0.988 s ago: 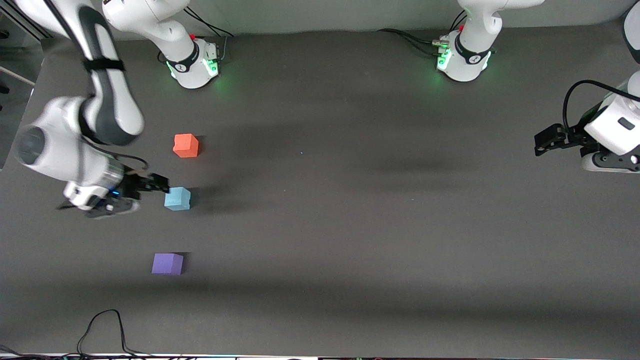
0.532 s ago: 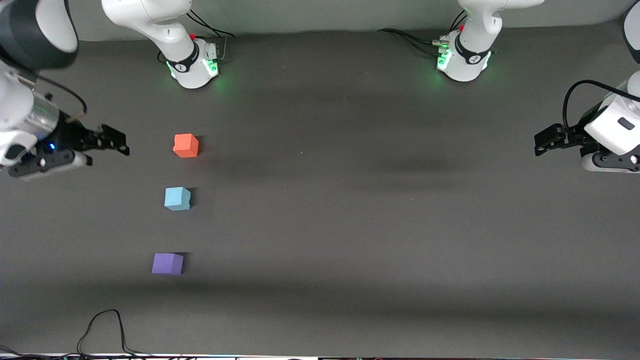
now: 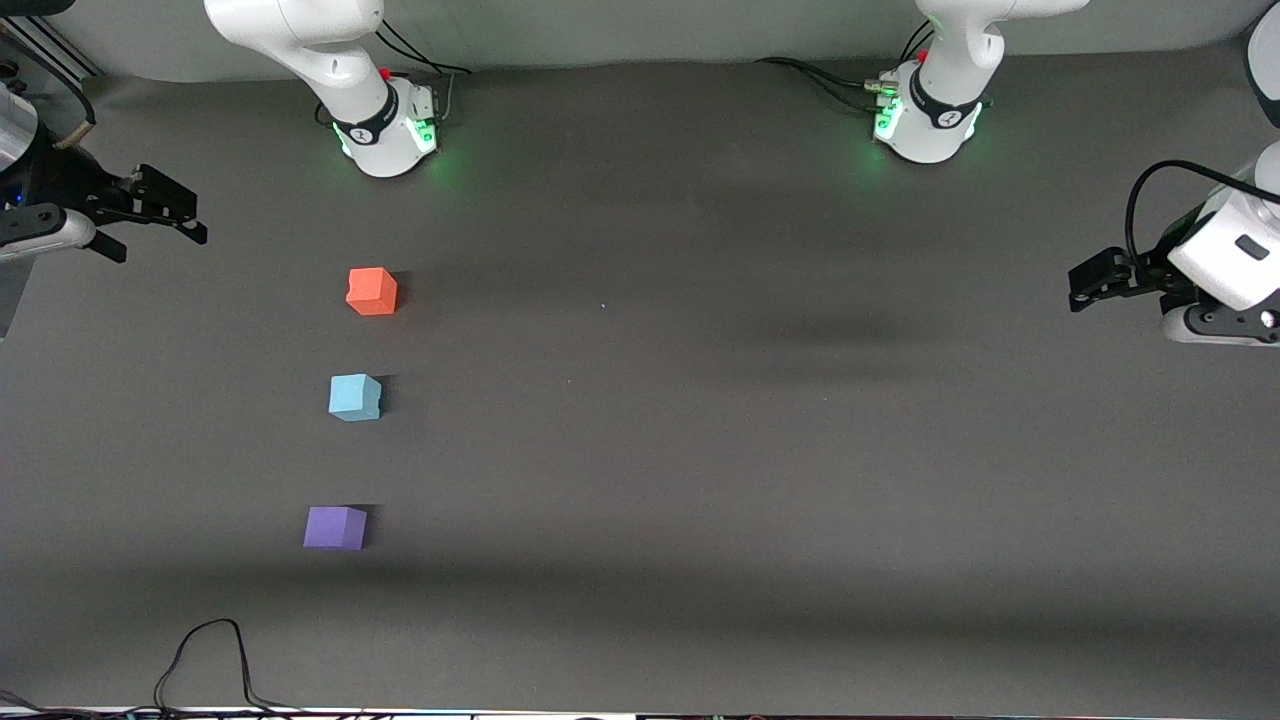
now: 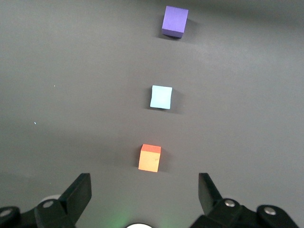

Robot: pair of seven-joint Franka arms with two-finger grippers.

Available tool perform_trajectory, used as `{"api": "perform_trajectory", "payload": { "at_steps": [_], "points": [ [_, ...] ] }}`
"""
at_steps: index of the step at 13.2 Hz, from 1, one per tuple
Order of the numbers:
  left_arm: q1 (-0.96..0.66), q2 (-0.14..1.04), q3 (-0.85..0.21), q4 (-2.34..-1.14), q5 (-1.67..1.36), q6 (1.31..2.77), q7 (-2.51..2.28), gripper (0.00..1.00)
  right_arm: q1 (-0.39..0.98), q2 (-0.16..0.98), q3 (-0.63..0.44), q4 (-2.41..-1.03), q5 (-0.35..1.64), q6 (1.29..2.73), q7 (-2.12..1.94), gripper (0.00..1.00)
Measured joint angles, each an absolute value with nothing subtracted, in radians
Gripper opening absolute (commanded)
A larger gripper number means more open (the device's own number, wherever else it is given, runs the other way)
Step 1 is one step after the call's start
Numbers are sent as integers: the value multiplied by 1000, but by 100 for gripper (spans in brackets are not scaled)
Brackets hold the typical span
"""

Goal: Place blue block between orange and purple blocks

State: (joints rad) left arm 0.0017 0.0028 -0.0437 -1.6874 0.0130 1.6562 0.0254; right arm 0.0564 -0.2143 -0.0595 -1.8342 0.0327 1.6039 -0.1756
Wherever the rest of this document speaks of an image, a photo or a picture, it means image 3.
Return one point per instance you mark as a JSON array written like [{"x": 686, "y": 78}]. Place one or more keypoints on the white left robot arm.
[{"x": 950, "y": 60}]

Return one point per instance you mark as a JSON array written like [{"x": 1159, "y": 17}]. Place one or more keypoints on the aluminium frame rail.
[{"x": 60, "y": 50}]

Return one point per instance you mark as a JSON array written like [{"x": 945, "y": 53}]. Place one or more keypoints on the dark grey table mat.
[{"x": 700, "y": 500}]

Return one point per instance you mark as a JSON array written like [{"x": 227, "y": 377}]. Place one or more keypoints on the purple foam block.
[{"x": 334, "y": 528}]

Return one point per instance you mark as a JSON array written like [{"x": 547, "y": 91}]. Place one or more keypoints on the light blue foam block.
[{"x": 355, "y": 397}]

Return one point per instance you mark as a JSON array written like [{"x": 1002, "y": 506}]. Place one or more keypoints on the orange foam block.
[{"x": 371, "y": 291}]

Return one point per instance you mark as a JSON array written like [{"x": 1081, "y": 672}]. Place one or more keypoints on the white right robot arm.
[{"x": 330, "y": 60}]

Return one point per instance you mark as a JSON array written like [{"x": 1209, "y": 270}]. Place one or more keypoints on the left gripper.
[{"x": 1150, "y": 268}]

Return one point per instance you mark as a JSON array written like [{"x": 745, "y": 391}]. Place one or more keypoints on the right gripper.
[{"x": 70, "y": 185}]

